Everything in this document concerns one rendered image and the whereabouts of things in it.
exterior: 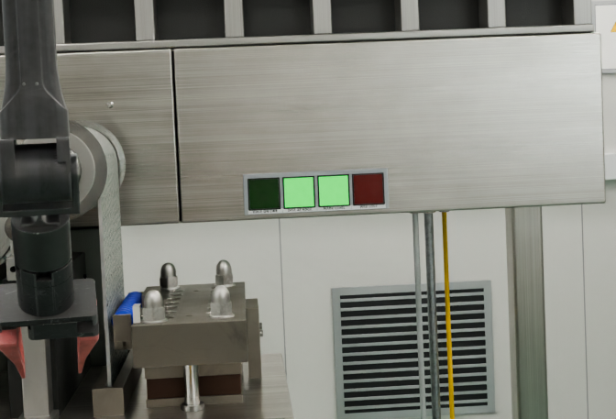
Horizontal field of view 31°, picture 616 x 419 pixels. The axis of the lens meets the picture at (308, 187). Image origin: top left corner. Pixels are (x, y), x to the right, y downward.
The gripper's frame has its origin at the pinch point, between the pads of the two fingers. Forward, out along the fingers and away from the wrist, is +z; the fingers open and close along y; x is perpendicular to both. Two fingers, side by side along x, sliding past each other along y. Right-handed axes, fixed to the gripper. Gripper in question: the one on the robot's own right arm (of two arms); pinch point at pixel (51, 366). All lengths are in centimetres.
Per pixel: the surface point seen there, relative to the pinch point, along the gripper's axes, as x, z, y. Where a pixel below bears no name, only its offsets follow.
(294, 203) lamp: -62, 21, -40
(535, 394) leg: -51, 61, -87
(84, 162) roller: -41.7, -0.7, -5.0
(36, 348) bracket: -27.0, 20.0, 2.9
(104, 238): -38.5, 10.2, -7.3
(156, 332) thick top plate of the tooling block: -26.2, 18.0, -13.5
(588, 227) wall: -232, 153, -198
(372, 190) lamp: -61, 19, -54
